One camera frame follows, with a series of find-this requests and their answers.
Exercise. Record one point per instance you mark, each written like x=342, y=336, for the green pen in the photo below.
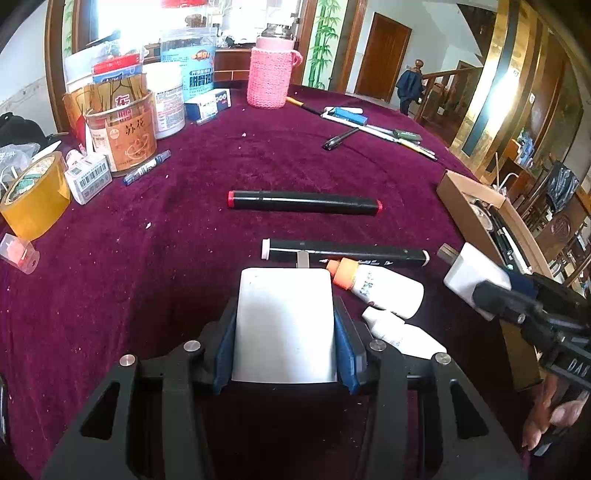
x=408, y=136

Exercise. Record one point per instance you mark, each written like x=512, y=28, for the orange tea tin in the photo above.
x=125, y=135

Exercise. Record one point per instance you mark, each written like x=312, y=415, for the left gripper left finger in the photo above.
x=141, y=421

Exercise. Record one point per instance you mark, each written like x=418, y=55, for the white small bottle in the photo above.
x=407, y=338

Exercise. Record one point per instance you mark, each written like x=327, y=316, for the orange cap glue bottle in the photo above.
x=378, y=286

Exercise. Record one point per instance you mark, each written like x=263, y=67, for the small white barcode box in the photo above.
x=87, y=176

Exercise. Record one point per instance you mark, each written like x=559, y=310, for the yellow packing tape roll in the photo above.
x=37, y=199

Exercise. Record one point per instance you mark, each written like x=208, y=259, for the clear plastic small case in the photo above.
x=19, y=253

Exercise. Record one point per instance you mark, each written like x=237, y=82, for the white power adapter small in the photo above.
x=470, y=267

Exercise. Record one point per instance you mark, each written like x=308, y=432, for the black marker white caps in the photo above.
x=285, y=251

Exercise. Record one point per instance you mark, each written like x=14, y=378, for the blue whiteboard marker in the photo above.
x=146, y=168

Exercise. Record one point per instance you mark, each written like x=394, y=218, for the pink knitted cup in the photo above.
x=271, y=63

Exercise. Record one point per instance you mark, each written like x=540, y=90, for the person's right hand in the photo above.
x=543, y=414

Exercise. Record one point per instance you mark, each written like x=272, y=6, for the blue white small box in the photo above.
x=206, y=106

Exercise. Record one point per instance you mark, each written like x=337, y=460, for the black pen on table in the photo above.
x=334, y=142

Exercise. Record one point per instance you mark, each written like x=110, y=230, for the blue label tall bottle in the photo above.
x=194, y=50

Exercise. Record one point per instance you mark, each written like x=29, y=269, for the black marker red caps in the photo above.
x=300, y=202

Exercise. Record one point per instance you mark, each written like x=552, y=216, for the cardboard box tray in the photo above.
x=510, y=245

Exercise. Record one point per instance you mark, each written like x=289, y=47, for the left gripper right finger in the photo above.
x=426, y=420

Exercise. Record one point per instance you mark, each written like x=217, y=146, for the white power adapter large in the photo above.
x=285, y=327

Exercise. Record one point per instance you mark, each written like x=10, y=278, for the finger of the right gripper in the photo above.
x=519, y=281
x=516, y=305

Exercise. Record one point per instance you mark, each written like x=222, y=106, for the white chalk stick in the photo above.
x=352, y=110

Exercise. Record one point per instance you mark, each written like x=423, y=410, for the white plastic jar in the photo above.
x=164, y=80

